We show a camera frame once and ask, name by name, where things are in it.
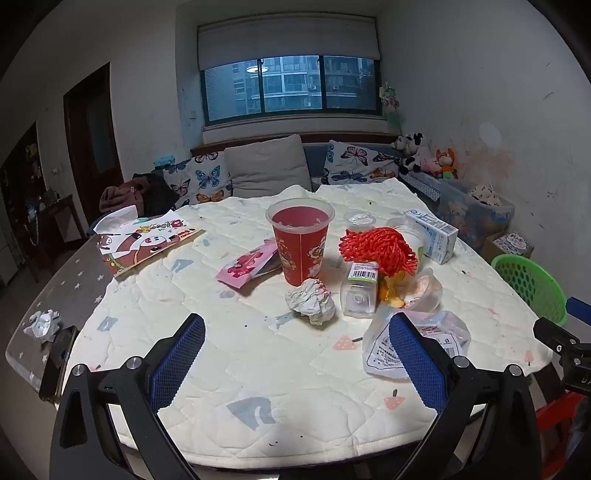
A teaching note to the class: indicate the orange peel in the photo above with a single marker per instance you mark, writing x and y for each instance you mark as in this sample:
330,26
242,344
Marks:
392,293

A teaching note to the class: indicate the white quilted mat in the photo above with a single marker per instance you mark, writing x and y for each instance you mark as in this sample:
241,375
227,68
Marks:
277,383

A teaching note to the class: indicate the green plastic basket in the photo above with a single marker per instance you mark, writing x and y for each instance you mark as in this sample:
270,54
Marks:
531,286

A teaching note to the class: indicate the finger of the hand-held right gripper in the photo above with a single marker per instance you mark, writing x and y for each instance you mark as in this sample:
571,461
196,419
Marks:
579,307
551,333

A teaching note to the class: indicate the white paper ball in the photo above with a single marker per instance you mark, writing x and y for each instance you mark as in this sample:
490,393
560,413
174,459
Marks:
310,302

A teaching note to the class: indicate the red paper cup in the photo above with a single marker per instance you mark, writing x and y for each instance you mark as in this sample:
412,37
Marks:
300,244

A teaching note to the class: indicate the clear plastic bottle green label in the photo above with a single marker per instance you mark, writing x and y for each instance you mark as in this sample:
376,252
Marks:
359,295

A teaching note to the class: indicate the red plastic stool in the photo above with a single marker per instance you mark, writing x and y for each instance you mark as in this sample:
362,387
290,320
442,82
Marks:
554,415

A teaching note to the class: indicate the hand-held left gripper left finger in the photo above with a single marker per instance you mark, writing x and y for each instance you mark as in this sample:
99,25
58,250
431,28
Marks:
178,364

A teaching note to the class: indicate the butterfly print pillow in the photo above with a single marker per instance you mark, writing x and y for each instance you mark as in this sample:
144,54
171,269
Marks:
358,161
203,177

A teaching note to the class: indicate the red mesh net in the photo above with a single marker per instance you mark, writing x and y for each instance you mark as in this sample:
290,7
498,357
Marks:
376,251

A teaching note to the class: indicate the small crumpled paper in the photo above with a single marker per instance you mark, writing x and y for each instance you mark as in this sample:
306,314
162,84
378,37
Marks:
42,324

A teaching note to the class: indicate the orange fox plush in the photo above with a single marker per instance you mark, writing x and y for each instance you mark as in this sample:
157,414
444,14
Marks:
445,161

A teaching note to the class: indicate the teal cloth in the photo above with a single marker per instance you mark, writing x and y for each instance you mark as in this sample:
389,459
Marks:
164,160

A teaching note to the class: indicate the small wooden side table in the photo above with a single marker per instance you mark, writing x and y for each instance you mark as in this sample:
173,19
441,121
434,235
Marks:
57,221

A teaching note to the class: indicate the white roller blind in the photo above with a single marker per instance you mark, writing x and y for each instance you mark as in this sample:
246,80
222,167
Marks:
286,39

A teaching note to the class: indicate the clear printed plastic bag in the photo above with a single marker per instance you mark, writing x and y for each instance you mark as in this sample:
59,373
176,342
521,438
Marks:
443,334

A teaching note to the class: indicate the pink clothes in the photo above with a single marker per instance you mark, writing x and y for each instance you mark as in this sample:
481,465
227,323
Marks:
122,194

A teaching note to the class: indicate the white cup green leaf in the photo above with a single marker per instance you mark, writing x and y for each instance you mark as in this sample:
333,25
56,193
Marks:
414,237

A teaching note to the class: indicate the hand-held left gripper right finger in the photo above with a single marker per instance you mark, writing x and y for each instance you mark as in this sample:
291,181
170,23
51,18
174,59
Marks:
415,364

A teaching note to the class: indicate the black smartphone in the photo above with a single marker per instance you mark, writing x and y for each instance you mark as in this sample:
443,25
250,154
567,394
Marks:
57,364

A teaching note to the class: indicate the white milk carton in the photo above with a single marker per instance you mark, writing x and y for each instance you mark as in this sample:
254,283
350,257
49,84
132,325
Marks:
431,233

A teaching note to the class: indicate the pink snack wrapper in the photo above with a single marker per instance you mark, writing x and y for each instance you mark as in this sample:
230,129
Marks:
247,267

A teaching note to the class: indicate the grey pillow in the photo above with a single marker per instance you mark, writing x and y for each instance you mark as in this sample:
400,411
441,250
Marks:
268,166

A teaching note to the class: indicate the pink plush toy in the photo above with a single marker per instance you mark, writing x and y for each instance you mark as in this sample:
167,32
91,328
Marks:
430,165

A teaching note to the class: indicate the clear plastic lid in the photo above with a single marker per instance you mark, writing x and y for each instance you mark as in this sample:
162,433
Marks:
360,219

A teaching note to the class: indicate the black white cow plush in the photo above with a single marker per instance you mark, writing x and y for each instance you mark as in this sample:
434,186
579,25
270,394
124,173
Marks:
412,152

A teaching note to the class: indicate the grey star tablecloth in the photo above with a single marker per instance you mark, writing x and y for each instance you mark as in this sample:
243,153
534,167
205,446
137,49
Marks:
69,286

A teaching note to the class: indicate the window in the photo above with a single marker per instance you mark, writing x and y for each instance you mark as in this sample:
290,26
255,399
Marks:
291,87

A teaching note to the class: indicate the pink green flower decoration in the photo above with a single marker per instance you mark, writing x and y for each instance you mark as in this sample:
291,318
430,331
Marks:
389,94

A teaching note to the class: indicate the clear plastic container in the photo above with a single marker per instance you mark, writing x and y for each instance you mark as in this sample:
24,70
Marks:
427,293

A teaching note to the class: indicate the clear plastic storage box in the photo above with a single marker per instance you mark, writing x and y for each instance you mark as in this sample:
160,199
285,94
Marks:
475,210

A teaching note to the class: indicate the cardboard box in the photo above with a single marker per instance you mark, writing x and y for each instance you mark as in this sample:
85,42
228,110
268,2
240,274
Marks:
508,244

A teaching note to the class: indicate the brown wooden door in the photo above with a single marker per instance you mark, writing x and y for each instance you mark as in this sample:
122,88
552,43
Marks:
92,138

